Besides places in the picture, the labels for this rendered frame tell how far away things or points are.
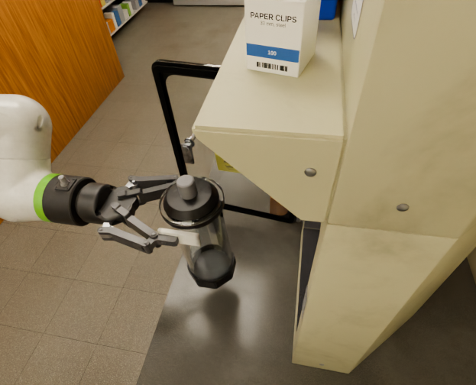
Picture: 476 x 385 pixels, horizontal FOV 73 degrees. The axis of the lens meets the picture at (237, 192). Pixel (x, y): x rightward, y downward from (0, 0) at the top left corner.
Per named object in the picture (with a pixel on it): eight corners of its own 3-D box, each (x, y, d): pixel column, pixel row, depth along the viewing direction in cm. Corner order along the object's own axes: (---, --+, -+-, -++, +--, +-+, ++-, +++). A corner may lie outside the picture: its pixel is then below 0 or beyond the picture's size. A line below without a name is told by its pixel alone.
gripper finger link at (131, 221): (115, 199, 56) (108, 205, 56) (157, 231, 51) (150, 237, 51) (122, 213, 59) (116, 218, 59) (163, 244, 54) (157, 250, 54)
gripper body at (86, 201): (67, 206, 54) (118, 212, 52) (92, 171, 59) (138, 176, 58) (85, 232, 59) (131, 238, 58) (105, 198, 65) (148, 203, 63)
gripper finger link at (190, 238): (158, 227, 53) (157, 231, 52) (199, 233, 51) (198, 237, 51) (162, 237, 55) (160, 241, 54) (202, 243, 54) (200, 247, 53)
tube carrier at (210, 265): (241, 246, 71) (229, 177, 55) (231, 292, 64) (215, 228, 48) (195, 241, 73) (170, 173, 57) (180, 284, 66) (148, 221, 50)
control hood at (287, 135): (328, 61, 50) (339, -11, 43) (326, 226, 29) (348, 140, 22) (256, 59, 52) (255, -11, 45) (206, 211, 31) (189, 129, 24)
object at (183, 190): (225, 189, 56) (220, 161, 51) (212, 232, 50) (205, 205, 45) (176, 186, 58) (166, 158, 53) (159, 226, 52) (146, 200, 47)
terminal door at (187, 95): (296, 224, 81) (315, 77, 51) (186, 200, 89) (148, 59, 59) (296, 222, 81) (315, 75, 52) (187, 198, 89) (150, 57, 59)
